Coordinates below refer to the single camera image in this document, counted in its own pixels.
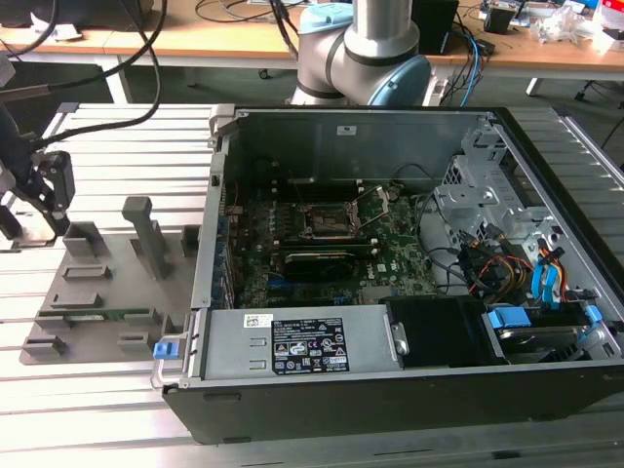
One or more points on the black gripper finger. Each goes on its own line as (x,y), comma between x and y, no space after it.
(63,185)
(7,222)

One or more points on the metal locking lever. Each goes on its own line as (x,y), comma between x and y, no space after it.
(298,193)

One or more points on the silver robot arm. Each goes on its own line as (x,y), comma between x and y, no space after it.
(380,29)

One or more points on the grey parts rack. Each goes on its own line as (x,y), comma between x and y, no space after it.
(122,292)

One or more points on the crumpled white paper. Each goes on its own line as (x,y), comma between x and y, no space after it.
(66,31)

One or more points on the green RAM stick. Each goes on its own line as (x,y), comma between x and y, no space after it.
(109,314)

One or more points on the black bag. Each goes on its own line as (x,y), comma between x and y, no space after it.
(97,12)

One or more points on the grey case latch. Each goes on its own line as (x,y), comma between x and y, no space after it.
(222,117)

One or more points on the wooden desk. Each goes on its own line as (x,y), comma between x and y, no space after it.
(536,58)
(195,44)

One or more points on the blue release latch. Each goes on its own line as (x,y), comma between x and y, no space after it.
(166,351)

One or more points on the grey power supply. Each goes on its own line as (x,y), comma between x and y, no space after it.
(234,341)

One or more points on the blue expansion slot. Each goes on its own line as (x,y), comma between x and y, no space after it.
(280,284)

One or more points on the black graphics card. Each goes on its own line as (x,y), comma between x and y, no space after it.
(317,268)

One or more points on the black RAM slot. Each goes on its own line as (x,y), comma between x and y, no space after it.
(331,183)
(331,192)
(326,238)

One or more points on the white label sticker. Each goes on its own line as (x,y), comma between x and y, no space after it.
(345,129)

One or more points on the green motherboard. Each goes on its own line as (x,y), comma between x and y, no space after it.
(400,244)

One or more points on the black PC case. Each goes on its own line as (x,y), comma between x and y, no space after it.
(341,404)

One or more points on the white power strip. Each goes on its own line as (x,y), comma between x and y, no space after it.
(436,90)

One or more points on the black box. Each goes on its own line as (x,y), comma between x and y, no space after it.
(439,24)

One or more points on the grey metal drive cage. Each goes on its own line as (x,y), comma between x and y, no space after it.
(487,205)

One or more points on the hard disk in blue carrier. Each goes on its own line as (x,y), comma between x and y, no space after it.
(509,319)

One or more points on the small black container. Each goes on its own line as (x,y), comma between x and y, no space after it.
(499,19)

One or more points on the clear plastic bags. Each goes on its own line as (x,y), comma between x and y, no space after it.
(560,24)

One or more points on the black chair base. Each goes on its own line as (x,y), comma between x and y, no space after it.
(590,90)

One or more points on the blue case clip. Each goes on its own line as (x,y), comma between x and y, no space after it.
(592,317)

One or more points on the red white box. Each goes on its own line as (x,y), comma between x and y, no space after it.
(612,29)

